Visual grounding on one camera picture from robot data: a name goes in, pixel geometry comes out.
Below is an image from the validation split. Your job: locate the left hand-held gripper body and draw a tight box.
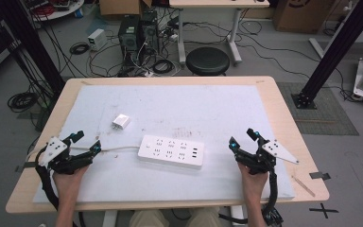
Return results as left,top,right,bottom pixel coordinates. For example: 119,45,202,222
39,136,95,176

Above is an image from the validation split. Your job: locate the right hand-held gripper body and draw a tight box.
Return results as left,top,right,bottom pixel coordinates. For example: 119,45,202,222
237,139,300,176

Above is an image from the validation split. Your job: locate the white charger plug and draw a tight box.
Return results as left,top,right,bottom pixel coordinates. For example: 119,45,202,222
111,113,132,131

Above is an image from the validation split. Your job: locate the white power strip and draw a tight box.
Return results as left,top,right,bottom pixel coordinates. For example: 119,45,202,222
137,134,206,170

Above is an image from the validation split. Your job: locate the person's left hand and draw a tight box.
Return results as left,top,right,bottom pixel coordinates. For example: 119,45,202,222
52,166,91,202

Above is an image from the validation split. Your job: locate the person's right hand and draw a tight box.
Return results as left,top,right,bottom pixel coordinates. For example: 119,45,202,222
237,162,269,205

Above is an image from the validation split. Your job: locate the grey tape strip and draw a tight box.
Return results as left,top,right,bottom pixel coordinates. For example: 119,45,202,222
14,161,38,173

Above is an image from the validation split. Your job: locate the thin wooden stick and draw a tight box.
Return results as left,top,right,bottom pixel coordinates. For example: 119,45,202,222
290,174,317,199

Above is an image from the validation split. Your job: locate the black tape strip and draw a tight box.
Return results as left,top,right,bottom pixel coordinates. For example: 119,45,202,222
308,171,332,182

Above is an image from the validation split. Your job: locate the white table leg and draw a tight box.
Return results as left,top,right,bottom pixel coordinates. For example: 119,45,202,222
231,205,246,227
101,210,119,227

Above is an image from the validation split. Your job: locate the white foam mat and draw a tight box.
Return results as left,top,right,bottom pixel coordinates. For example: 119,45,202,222
32,83,296,204

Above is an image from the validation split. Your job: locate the grey floor mat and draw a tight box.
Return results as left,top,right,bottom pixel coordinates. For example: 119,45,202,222
276,81,360,137

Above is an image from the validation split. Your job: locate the black tape cross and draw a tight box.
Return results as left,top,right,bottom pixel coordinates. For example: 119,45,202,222
308,202,340,219

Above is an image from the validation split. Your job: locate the person's right leg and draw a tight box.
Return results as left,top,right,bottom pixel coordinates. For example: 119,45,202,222
186,206,224,227

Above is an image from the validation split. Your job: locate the person's leg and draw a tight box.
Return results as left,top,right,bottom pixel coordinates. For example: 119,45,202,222
186,206,224,227
128,209,172,227

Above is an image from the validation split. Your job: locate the black round stool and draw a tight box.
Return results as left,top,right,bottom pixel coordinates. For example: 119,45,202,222
185,46,232,77

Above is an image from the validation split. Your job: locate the person's left leg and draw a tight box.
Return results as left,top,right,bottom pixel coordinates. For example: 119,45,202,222
128,209,172,227

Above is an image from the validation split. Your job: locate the white power supply box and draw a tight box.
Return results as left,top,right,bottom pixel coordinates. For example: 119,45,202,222
87,28,109,52

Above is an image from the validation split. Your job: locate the black computer tower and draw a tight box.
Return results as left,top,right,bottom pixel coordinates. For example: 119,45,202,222
117,14,142,65
139,9,161,57

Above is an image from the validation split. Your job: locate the round white table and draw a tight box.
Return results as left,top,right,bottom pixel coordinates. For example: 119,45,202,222
21,0,86,23

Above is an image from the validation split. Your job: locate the large cardboard box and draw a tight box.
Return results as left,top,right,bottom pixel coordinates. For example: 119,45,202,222
271,0,337,34

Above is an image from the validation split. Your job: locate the white desk with legs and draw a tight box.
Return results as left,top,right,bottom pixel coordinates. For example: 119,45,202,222
168,0,270,66

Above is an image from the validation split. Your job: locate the black sleeved left gripper cable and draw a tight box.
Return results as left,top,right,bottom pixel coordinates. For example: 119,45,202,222
33,150,61,213

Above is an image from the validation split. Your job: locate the black sleeved gripper cable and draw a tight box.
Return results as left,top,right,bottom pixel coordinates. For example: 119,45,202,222
33,150,61,213
260,166,285,227

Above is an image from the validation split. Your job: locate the white power strip cable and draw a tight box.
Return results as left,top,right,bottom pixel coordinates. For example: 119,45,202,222
26,145,141,163

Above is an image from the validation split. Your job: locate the black sleeved right gripper cable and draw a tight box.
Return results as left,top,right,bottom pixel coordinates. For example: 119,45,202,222
260,166,285,227

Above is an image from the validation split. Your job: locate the coil of black cable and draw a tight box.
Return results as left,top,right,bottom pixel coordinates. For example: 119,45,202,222
151,59,176,76
69,42,91,56
7,91,40,114

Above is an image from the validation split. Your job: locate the black aluminium post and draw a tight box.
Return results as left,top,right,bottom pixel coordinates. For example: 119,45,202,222
290,0,363,110
0,0,66,96

